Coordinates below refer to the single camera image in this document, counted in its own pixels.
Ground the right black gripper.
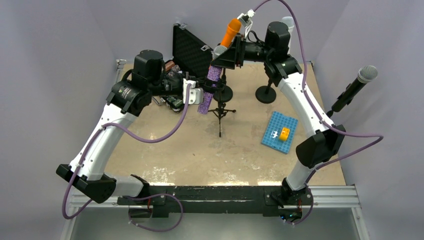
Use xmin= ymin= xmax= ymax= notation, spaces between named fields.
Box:
xmin=211 ymin=32 xmax=274 ymax=69

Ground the purple glitter microphone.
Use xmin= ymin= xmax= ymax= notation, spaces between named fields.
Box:
xmin=197 ymin=65 xmax=222 ymax=115

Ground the black tripod shock mount stand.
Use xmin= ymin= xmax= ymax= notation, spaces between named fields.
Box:
xmin=207 ymin=81 xmax=236 ymax=138

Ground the orange microphone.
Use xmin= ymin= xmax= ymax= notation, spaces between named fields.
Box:
xmin=220 ymin=18 xmax=242 ymax=48

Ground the black round base clip stand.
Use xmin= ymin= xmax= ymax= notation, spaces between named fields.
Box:
xmin=213 ymin=68 xmax=233 ymax=103

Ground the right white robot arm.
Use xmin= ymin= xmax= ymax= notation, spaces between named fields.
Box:
xmin=207 ymin=19 xmax=345 ymax=204

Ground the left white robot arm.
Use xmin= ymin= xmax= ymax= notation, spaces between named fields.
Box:
xmin=56 ymin=50 xmax=204 ymax=205

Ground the white microphone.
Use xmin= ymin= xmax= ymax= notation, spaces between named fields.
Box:
xmin=281 ymin=16 xmax=295 ymax=54

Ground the black stand at right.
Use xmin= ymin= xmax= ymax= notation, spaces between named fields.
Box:
xmin=326 ymin=110 xmax=334 ymax=118

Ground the black microphone silver grille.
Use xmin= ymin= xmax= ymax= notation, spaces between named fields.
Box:
xmin=331 ymin=65 xmax=378 ymax=113

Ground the black poker chip case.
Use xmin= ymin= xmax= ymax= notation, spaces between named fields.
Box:
xmin=150 ymin=23 xmax=216 ymax=114

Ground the blue lego baseplate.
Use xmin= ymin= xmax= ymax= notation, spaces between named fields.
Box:
xmin=261 ymin=111 xmax=299 ymax=154

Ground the orange lego brick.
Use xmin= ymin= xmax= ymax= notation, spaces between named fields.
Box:
xmin=278 ymin=127 xmax=290 ymax=142

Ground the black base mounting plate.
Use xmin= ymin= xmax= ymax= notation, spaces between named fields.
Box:
xmin=117 ymin=185 xmax=313 ymax=220

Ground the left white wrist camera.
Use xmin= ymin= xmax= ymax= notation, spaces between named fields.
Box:
xmin=183 ymin=78 xmax=204 ymax=105

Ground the black shock mount round stand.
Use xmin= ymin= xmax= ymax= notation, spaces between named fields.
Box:
xmin=255 ymin=79 xmax=277 ymax=104

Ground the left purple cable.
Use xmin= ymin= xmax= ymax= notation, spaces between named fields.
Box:
xmin=61 ymin=83 xmax=193 ymax=221

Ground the purple cable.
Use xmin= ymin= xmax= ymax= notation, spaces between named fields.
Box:
xmin=253 ymin=0 xmax=384 ymax=186
xmin=61 ymin=83 xmax=193 ymax=221

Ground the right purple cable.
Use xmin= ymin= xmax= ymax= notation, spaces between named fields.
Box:
xmin=253 ymin=0 xmax=384 ymax=186

